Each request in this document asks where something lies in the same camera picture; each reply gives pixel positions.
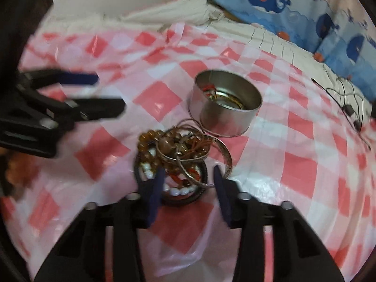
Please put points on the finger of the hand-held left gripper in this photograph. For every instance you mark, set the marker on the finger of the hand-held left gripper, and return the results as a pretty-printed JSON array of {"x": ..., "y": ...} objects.
[
  {"x": 100, "y": 107},
  {"x": 76, "y": 78}
]

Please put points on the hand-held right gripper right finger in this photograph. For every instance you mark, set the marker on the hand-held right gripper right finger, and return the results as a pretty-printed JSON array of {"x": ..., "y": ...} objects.
[{"x": 221, "y": 196}]

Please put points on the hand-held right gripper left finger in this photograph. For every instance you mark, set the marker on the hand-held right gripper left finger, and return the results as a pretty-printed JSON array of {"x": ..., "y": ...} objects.
[{"x": 155, "y": 195}]

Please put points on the wide silver bangle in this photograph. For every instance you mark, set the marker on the wide silver bangle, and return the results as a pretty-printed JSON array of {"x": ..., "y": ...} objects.
[{"x": 226, "y": 155}]

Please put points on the round metal tin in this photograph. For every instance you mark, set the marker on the round metal tin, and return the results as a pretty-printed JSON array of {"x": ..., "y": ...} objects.
[{"x": 223, "y": 120}]

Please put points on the person's left hand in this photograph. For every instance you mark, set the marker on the person's left hand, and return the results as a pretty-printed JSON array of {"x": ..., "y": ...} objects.
[{"x": 17, "y": 169}]

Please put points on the red checked plastic sheet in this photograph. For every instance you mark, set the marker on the red checked plastic sheet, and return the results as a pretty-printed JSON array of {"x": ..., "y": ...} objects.
[{"x": 279, "y": 164}]

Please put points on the gold bangle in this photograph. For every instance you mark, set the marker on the gold bangle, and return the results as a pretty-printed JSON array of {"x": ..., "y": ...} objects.
[{"x": 232, "y": 99}]

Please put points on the small black adapter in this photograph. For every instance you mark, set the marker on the small black adapter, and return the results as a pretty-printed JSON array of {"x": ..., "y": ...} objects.
[
  {"x": 357, "y": 125},
  {"x": 349, "y": 110}
]

